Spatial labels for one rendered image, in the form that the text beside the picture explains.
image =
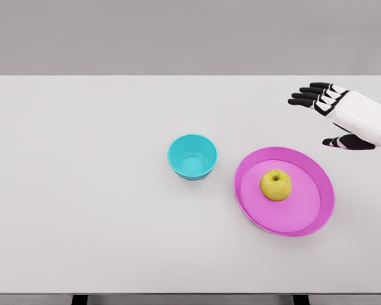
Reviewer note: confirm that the pink plate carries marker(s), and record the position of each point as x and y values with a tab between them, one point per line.
301	209

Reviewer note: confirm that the yellow-green apple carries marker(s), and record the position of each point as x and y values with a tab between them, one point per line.
276	185

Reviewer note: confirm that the blue bowl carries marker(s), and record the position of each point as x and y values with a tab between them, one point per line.
192	158

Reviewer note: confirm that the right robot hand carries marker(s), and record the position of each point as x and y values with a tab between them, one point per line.
358	112

